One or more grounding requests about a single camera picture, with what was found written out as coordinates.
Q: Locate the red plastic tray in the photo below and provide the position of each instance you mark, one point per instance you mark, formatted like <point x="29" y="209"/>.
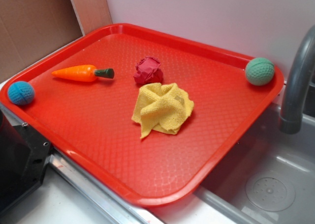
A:
<point x="90" y="122"/>

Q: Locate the yellow crumpled cloth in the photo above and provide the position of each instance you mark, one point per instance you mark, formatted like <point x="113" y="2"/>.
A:
<point x="162" y="108"/>

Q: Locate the grey sink faucet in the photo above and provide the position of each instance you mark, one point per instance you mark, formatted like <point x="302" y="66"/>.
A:
<point x="299" y="94"/>

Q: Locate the crumpled red paper ball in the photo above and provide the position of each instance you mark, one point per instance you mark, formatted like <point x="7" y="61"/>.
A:
<point x="148" y="71"/>

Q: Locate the green textured ball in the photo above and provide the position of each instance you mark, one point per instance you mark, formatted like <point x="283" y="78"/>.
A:
<point x="259" y="71"/>

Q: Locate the orange toy carrot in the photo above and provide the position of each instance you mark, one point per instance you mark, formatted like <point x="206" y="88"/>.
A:
<point x="83" y="73"/>

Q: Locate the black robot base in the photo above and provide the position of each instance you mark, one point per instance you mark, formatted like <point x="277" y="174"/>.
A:
<point x="24" y="155"/>

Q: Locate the brown cardboard panel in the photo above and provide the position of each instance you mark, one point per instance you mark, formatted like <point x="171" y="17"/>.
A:
<point x="32" y="29"/>

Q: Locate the grey toy sink basin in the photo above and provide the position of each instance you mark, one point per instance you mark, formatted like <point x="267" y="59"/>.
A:
<point x="268" y="177"/>

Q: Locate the blue textured ball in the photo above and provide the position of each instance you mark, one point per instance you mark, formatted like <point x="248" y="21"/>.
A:
<point x="21" y="93"/>

